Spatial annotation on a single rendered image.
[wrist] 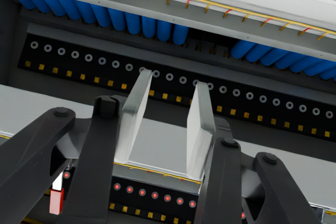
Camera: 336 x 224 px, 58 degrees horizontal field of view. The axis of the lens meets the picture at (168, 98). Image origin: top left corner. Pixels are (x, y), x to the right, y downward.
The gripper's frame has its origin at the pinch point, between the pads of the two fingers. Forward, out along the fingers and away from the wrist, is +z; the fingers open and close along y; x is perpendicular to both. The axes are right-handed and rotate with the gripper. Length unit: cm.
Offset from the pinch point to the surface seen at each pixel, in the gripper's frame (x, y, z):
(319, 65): 1.4, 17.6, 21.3
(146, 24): 1.5, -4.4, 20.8
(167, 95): -8.4, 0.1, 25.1
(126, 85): -8.4, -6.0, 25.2
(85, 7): 1.9, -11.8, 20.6
